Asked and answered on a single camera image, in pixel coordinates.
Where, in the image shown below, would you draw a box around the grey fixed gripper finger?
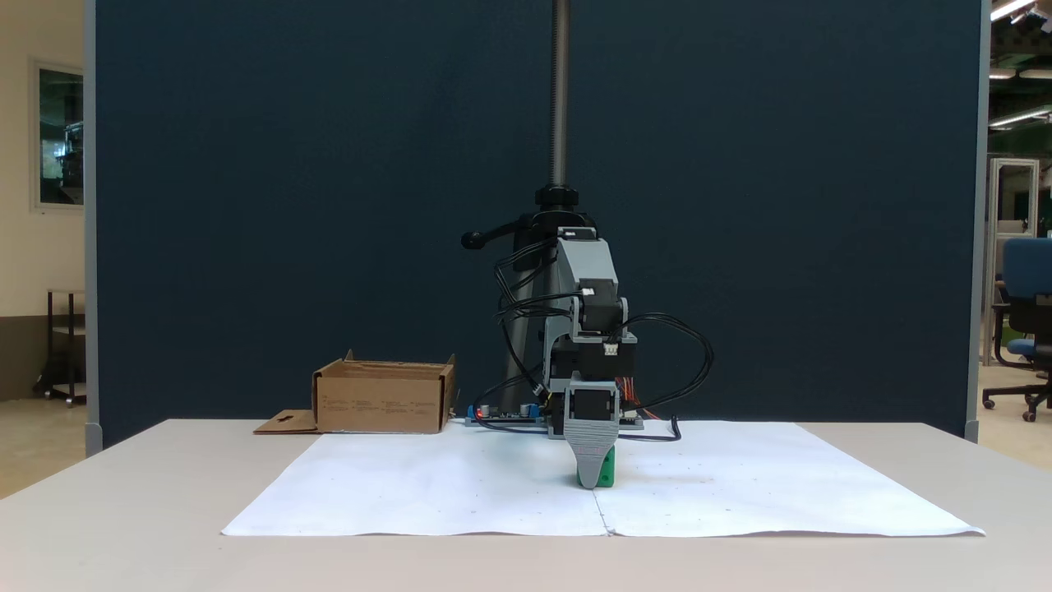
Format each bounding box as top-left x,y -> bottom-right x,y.
574,444 -> 611,492

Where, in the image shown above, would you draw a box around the blue circuit board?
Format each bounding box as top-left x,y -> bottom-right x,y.
465,402 -> 549,429

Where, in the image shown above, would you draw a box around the white paper sheet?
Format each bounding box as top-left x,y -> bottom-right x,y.
221,420 -> 986,539

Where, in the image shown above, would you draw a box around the brown cardboard box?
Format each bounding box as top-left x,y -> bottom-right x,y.
253,349 -> 458,436

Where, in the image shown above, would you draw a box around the black tripod with metal pole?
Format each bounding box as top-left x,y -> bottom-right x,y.
460,0 -> 605,404

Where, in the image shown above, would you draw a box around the dark blue partition panel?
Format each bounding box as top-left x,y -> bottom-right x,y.
85,0 -> 992,458

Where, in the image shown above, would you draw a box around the blue office chair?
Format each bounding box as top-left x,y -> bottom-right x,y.
982,237 -> 1052,423

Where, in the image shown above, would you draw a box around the black wheeled cart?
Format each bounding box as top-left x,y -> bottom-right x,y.
33,288 -> 88,406

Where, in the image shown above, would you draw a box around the coloured jumper wires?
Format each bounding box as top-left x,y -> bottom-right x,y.
616,377 -> 660,421

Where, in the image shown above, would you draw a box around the black cable with white plug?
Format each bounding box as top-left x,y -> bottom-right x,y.
616,415 -> 682,443

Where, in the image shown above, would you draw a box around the black shoulder cable bundle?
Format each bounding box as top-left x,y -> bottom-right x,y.
472,308 -> 550,434

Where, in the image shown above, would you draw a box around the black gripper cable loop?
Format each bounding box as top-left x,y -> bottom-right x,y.
623,312 -> 715,414

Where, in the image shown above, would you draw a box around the black elbow cable loop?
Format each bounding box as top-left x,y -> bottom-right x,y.
493,237 -> 578,323

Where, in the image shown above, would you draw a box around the metal frame cabinet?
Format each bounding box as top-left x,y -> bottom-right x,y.
985,157 -> 1041,368

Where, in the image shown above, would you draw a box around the framed wall window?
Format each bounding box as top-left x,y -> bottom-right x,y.
30,58 -> 86,211

